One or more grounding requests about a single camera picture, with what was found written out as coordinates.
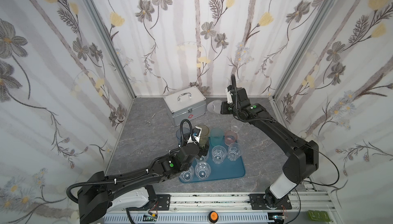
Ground blue plastic cup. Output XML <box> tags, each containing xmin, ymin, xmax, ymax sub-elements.
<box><xmin>176</xmin><ymin>129</ymin><xmax>181</xmax><ymax>142</ymax></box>

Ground yellow plastic cup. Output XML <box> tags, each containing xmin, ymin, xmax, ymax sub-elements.
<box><xmin>197</xmin><ymin>124</ymin><xmax>210</xmax><ymax>147</ymax></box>

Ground frosted clear plastic cup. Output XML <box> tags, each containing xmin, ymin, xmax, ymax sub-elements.
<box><xmin>207</xmin><ymin>100</ymin><xmax>223</xmax><ymax>114</ymax></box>

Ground pink plastic cup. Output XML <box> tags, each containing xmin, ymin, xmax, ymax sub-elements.
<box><xmin>224</xmin><ymin>131</ymin><xmax>238</xmax><ymax>146</ymax></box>

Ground teal plastic tray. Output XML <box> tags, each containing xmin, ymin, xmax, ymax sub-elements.
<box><xmin>182</xmin><ymin>146</ymin><xmax>246</xmax><ymax>183</ymax></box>

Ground teal plastic cup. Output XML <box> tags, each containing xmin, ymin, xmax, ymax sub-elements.
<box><xmin>210</xmin><ymin>128</ymin><xmax>224</xmax><ymax>147</ymax></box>

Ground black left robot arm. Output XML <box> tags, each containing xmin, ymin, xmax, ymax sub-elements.
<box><xmin>66</xmin><ymin>119</ymin><xmax>207</xmax><ymax>224</ymax></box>

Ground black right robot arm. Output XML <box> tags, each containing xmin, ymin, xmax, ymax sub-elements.
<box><xmin>221</xmin><ymin>74</ymin><xmax>323</xmax><ymax>209</ymax></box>

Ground silver first aid case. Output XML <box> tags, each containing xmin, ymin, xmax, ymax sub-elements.
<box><xmin>163</xmin><ymin>87</ymin><xmax>206</xmax><ymax>126</ymax></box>

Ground small metal scissors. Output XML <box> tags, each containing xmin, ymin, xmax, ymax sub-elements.
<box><xmin>144</xmin><ymin>113</ymin><xmax>157</xmax><ymax>126</ymax></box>

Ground orange emergency button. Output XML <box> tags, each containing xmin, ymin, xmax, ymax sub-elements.
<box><xmin>208</xmin><ymin>211</ymin><xmax>219</xmax><ymax>224</ymax></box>

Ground green circuit board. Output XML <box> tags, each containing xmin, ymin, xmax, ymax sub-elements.
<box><xmin>307</xmin><ymin>210</ymin><xmax>332</xmax><ymax>223</ymax></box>

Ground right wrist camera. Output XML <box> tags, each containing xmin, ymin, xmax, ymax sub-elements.
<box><xmin>226</xmin><ymin>89</ymin><xmax>233</xmax><ymax>104</ymax></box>

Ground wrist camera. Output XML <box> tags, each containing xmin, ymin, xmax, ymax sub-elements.
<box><xmin>226</xmin><ymin>89</ymin><xmax>233</xmax><ymax>104</ymax></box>
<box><xmin>187</xmin><ymin>126</ymin><xmax>202</xmax><ymax>144</ymax></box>

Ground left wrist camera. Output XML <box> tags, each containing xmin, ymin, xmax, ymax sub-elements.
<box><xmin>187</xmin><ymin>126</ymin><xmax>202</xmax><ymax>144</ymax></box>

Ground white perforated cable duct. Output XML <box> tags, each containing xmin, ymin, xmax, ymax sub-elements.
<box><xmin>103</xmin><ymin>212</ymin><xmax>274</xmax><ymax>224</ymax></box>

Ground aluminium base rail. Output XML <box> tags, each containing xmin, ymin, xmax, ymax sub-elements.
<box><xmin>80</xmin><ymin>177</ymin><xmax>343</xmax><ymax>224</ymax></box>

